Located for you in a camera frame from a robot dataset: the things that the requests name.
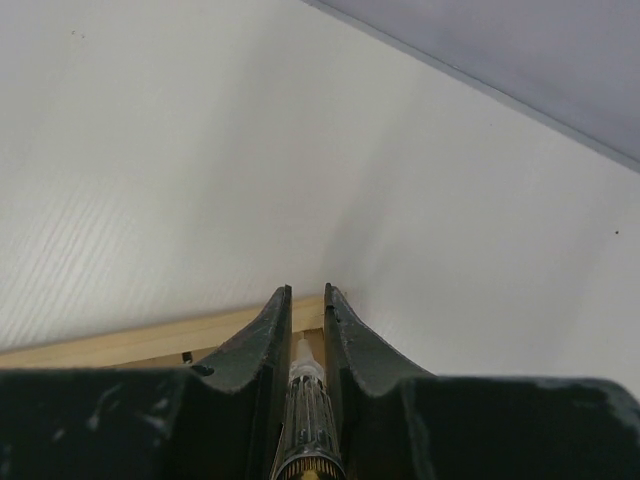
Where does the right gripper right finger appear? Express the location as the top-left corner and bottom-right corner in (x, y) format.
(324, 285), (639, 479)

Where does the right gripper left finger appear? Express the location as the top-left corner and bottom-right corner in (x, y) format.
(1, 286), (292, 479)

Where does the light wooden picture frame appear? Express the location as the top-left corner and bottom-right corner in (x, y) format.
(0, 294), (327, 371)

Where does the small metal tool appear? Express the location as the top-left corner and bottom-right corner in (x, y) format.
(270, 338), (346, 480)

